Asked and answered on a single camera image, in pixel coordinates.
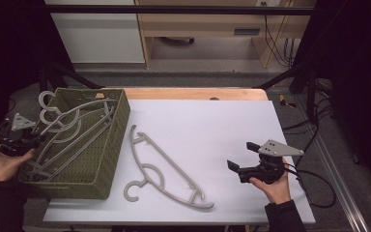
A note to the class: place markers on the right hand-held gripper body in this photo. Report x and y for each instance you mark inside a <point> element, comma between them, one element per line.
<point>270,167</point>

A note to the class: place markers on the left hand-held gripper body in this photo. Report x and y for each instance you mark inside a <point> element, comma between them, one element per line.
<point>13,138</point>

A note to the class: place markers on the grey plastic clothes hanger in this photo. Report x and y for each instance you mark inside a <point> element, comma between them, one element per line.
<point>77,110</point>
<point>77,146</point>
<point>170,161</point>

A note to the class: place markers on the green woven basket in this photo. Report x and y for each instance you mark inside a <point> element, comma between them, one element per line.
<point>106,148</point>

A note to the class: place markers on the person's right hand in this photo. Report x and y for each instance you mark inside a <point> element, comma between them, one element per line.
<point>275,190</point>

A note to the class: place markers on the person's left hand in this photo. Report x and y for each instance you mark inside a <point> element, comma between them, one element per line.
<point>3,166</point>

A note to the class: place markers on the white table mat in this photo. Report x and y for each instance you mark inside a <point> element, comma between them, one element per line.
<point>212,135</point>

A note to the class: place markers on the yellow black tape piece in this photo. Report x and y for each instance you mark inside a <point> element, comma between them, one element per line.
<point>285,101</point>

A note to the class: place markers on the black stand leg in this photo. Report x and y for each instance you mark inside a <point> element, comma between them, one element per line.
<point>291,77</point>
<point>61,75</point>

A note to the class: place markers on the black curtain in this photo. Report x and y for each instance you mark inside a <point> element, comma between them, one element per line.
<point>9,48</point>
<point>351,48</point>

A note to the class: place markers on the white cabinet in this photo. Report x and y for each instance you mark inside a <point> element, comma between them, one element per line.
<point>99,35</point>

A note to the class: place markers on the beige wooden desk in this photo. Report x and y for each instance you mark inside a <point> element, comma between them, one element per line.
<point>206,27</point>

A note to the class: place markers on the grey chair base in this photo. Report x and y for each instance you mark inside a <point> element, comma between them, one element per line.
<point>177,40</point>

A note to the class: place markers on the metal floor rail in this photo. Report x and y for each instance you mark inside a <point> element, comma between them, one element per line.
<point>338,167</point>

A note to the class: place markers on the black horizontal frame bar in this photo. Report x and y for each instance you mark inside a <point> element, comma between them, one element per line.
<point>174,9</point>

